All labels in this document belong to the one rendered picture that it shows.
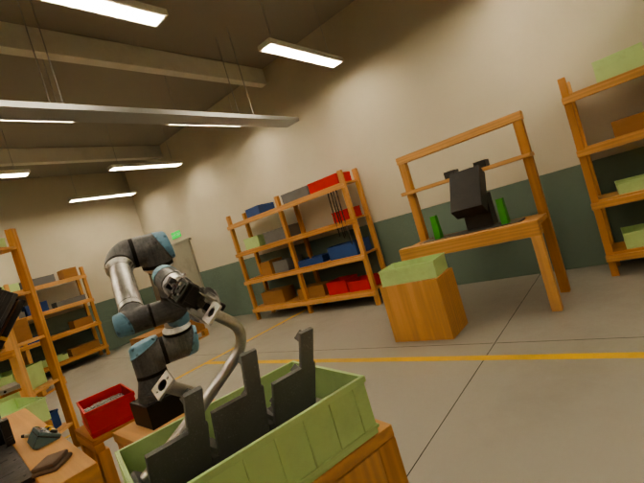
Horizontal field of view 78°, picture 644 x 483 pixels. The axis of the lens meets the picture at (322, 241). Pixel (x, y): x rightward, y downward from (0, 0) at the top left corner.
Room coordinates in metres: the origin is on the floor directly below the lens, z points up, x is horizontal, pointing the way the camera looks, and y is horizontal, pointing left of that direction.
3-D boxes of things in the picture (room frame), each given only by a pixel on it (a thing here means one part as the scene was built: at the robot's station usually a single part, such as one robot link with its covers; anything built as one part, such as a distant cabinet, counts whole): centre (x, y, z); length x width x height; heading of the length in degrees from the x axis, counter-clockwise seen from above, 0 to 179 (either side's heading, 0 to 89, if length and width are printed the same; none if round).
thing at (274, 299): (7.28, 0.43, 1.10); 3.01 x 0.55 x 2.20; 51
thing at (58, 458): (1.29, 1.06, 0.91); 0.10 x 0.08 x 0.03; 5
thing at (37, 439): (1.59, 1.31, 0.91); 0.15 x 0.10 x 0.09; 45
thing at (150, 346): (1.60, 0.81, 1.11); 0.13 x 0.12 x 0.14; 116
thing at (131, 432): (1.60, 0.82, 0.83); 0.32 x 0.32 x 0.04; 47
